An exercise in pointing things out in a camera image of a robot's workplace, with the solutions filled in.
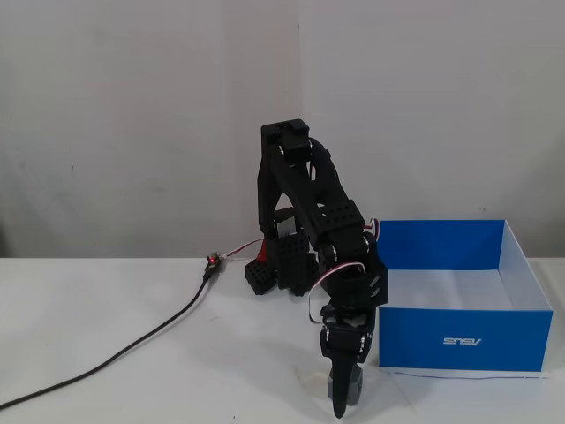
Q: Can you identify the gray block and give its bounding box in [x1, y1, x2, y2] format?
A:
[327, 367, 365, 405]

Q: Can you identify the red and white wire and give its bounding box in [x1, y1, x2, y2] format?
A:
[220, 238, 265, 260]

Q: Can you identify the small controller board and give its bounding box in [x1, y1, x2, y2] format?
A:
[203, 252, 224, 280]

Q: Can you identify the white servo wire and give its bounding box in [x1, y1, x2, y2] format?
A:
[307, 261, 371, 323]

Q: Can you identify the blue and white cardboard box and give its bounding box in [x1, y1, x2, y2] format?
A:
[377, 219, 554, 373]

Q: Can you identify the black power cable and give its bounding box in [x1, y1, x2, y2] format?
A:
[0, 268, 214, 410]

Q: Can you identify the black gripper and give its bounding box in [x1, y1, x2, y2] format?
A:
[319, 304, 377, 420]

